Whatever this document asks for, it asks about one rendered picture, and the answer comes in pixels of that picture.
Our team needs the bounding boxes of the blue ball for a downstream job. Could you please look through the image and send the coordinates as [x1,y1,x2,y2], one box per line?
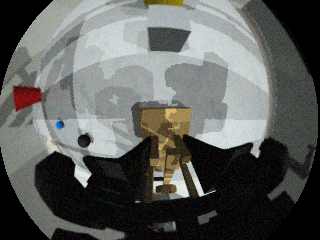
[56,121,64,128]

